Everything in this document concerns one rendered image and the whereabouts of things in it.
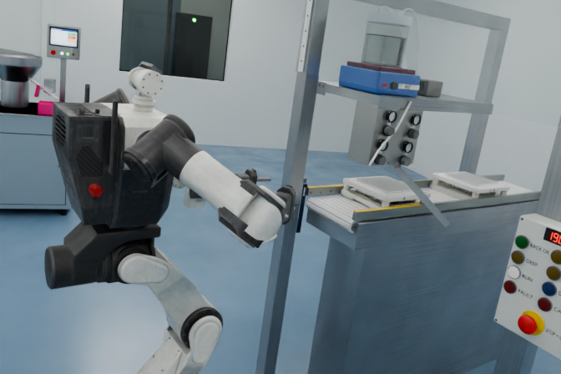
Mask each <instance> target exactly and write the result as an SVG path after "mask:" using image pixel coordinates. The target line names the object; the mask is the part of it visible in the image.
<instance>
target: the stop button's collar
mask: <svg viewBox="0 0 561 374"><path fill-rule="evenodd" d="M523 315H528V316H531V317H532V318H533V319H534V320H535V321H536V324H537V330H536V331H535V332H534V333H533V334H531V335H533V336H537V335H539V334H541V333H542V332H543V330H544V321H543V318H542V317H541V316H540V315H539V314H538V313H537V312H535V311H525V312H524V313H523V314H522V315H521V316H523Z"/></svg>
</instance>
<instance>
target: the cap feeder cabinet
mask: <svg viewBox="0 0 561 374"><path fill-rule="evenodd" d="M52 130H53V116H50V115H39V114H38V103H34V102H29V105H28V107H27V108H8V107H3V106H2V105H1V100H0V209H49V210H60V215H66V214H67V210H70V209H71V204H70V201H69V198H68V194H67V191H66V189H65V185H64V182H63V176H62V174H61V170H60V167H59V164H58V158H57V155H56V152H55V148H54V146H53V140H52Z"/></svg>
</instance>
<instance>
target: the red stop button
mask: <svg viewBox="0 0 561 374"><path fill-rule="evenodd" d="M518 327H519V329H520V330H521V331H522V332H523V333H525V334H528V335H531V334H533V333H534V332H535V331H536V330H537V324H536V321H535V320H534V319H533V318H532V317H531V316H528V315H523V316H520V317H519V318H518Z"/></svg>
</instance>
